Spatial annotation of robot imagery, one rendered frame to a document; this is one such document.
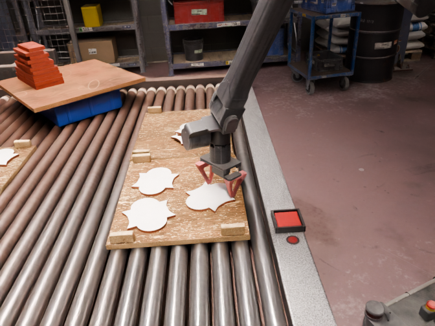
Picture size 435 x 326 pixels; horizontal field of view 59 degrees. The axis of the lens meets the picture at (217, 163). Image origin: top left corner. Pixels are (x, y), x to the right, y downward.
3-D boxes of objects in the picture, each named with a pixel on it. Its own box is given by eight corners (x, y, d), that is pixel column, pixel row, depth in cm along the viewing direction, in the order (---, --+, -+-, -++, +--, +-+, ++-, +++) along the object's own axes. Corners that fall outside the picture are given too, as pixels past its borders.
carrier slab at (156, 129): (227, 111, 164) (227, 108, 164) (233, 158, 129) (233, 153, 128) (146, 116, 164) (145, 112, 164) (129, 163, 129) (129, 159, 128)
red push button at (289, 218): (296, 215, 102) (296, 211, 101) (301, 229, 96) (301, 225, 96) (274, 216, 102) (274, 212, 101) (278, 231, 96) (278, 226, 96)
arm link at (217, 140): (234, 121, 97) (224, 114, 101) (210, 127, 94) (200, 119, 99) (234, 146, 100) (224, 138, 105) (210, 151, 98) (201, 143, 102)
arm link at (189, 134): (241, 117, 91) (225, 94, 96) (196, 126, 87) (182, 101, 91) (231, 151, 100) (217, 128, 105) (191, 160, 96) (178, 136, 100)
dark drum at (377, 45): (379, 67, 509) (391, -5, 465) (401, 81, 458) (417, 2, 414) (335, 70, 506) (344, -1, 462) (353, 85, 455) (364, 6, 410)
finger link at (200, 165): (211, 195, 106) (211, 165, 102) (195, 185, 111) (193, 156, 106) (229, 185, 110) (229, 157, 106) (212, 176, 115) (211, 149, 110)
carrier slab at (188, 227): (235, 158, 129) (234, 154, 128) (250, 240, 93) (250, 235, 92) (131, 165, 128) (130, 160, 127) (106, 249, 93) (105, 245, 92)
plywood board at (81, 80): (95, 62, 206) (94, 58, 206) (145, 81, 174) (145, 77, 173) (-4, 85, 178) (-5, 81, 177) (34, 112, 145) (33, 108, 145)
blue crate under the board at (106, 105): (94, 92, 195) (89, 72, 190) (124, 107, 174) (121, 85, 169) (32, 109, 177) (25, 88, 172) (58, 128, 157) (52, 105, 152)
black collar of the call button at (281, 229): (298, 213, 102) (299, 207, 101) (305, 231, 96) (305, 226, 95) (270, 215, 102) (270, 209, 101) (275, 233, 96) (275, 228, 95)
